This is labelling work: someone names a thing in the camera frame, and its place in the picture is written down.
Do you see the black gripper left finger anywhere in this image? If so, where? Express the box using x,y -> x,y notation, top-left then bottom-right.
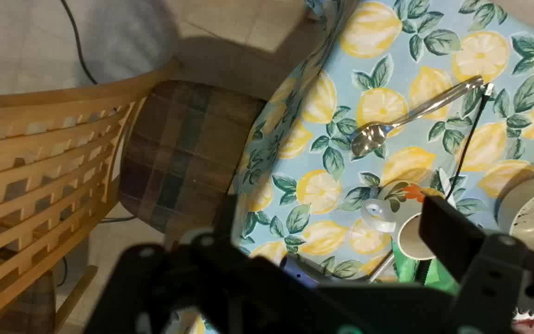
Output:
84,232 -> 319,334

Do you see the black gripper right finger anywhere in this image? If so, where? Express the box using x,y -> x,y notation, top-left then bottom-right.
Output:
419,197 -> 534,334

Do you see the floral ceramic mug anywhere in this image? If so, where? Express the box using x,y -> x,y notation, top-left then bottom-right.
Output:
393,215 -> 436,262

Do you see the green cloth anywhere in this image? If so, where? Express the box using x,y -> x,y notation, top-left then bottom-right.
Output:
393,247 -> 460,295

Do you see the plaid chair cushion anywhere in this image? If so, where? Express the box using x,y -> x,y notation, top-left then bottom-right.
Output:
119,82 -> 265,234

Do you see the wooden slatted chair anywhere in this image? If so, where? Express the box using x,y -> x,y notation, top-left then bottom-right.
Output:
0,61 -> 178,314

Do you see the silver metal spoon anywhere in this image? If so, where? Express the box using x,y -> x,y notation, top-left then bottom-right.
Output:
351,76 -> 493,160

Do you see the lemon print tablecloth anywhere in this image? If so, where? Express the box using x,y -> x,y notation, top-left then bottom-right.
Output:
232,0 -> 534,282

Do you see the thin black cable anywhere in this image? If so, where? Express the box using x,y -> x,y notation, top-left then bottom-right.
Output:
443,86 -> 492,204

